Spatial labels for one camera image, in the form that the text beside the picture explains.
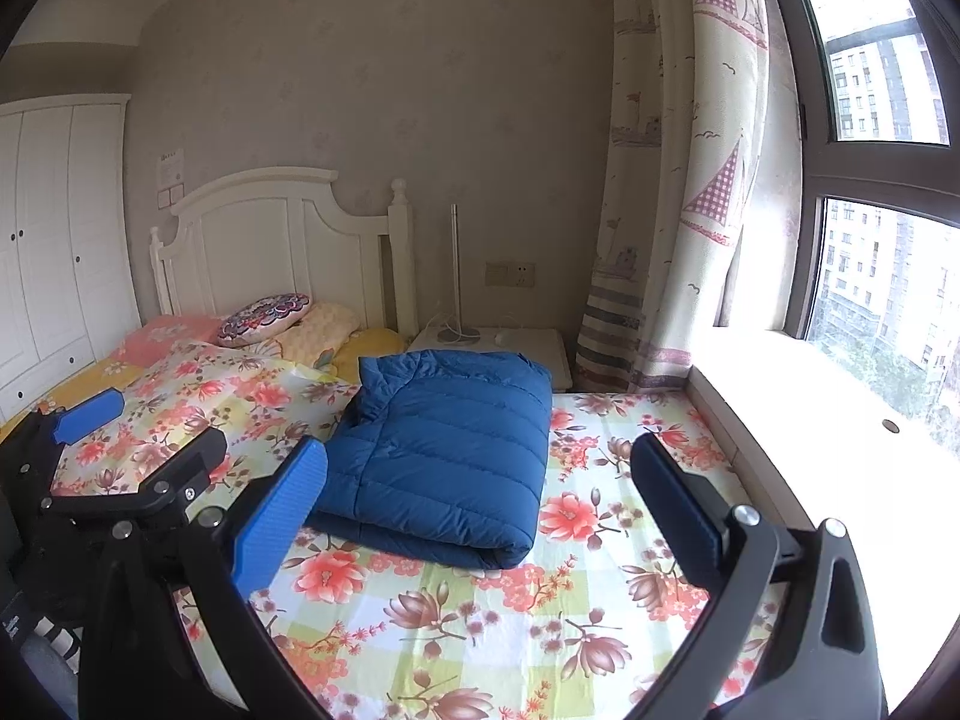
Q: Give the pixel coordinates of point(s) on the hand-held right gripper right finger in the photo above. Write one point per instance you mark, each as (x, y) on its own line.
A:
(675, 514)

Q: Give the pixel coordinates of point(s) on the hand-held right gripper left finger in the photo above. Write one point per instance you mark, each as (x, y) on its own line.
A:
(281, 517)

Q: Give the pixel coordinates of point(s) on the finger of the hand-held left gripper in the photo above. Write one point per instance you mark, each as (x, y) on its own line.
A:
(90, 412)
(187, 465)

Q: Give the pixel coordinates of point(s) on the blue puffer jacket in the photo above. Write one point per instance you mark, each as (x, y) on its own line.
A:
(442, 450)

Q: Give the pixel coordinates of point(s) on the pink pillow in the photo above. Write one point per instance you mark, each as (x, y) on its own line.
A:
(161, 336)

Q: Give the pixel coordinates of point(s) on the person's dark jacket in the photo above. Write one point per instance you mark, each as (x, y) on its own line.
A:
(37, 667)

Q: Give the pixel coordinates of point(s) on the white wardrobe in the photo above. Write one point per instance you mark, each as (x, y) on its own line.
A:
(45, 255)

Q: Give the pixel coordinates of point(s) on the purple patterned cushion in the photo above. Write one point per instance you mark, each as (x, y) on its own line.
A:
(262, 315)

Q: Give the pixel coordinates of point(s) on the white window sill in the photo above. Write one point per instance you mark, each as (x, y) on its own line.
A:
(825, 405)

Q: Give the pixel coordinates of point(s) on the cream pillow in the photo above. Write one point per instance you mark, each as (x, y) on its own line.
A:
(324, 326)

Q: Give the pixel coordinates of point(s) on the floral bed blanket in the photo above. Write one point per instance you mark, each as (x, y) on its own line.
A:
(450, 637)

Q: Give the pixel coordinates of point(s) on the white nightstand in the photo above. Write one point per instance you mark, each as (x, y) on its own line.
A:
(536, 341)

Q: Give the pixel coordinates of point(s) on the white wooden headboard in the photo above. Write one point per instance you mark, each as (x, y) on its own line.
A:
(262, 247)

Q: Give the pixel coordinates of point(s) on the slim white desk lamp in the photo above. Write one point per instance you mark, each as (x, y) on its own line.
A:
(454, 262)

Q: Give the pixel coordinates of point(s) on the sailboat print curtain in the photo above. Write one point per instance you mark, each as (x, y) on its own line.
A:
(660, 165)

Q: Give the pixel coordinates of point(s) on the dark framed window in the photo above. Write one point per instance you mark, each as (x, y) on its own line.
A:
(817, 165)

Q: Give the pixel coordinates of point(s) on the wall switch panel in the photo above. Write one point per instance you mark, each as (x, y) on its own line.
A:
(169, 199)

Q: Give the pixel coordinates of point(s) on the white wall paper note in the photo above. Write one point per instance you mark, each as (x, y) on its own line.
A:
(171, 169)

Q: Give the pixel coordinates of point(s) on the beige wall socket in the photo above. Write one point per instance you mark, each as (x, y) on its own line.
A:
(510, 274)

